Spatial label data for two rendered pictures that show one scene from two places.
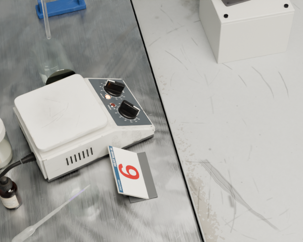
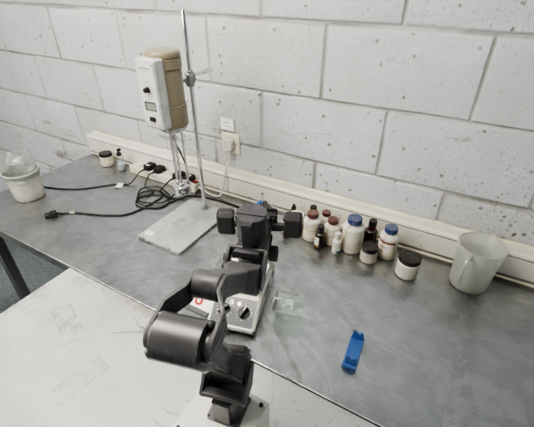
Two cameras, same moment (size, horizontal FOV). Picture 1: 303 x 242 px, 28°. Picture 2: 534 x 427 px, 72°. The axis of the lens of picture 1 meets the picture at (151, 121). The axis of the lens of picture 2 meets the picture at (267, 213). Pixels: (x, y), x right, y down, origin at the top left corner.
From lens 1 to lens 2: 1.22 m
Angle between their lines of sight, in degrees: 84
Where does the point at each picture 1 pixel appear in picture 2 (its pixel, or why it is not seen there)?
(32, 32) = (340, 325)
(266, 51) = not seen: outside the picture
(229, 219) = (138, 320)
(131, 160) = (205, 304)
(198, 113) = not seen: hidden behind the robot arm
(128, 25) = (302, 378)
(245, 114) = (169, 378)
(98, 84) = (251, 306)
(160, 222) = not seen: hidden behind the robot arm
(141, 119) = (215, 314)
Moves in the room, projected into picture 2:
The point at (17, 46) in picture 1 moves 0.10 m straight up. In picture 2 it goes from (334, 313) to (337, 287)
